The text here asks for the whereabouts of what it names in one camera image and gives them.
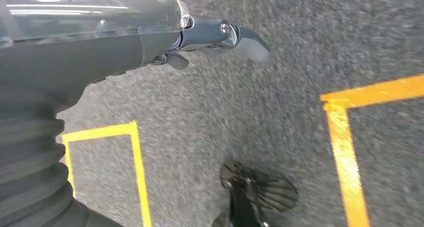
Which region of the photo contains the yellow floor tape square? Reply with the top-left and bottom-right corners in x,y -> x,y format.
61,120 -> 153,227
319,73 -> 424,227

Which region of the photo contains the black left robot foot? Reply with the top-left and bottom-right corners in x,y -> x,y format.
219,160 -> 299,213

